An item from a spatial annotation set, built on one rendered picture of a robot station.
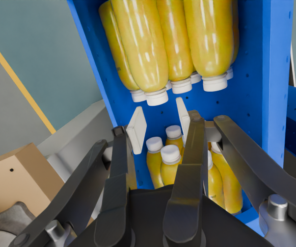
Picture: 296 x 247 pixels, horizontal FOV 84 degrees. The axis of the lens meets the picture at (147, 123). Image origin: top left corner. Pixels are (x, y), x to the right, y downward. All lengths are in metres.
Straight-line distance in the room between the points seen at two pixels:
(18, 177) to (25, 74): 1.35
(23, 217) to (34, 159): 0.17
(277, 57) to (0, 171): 0.63
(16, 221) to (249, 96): 0.68
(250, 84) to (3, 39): 1.80
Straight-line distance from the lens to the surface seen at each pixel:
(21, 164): 0.56
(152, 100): 0.29
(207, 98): 0.45
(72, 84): 1.61
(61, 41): 1.61
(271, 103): 0.22
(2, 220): 0.67
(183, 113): 0.16
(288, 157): 1.84
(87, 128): 0.83
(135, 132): 0.16
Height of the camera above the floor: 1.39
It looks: 66 degrees down
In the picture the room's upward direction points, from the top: 169 degrees counter-clockwise
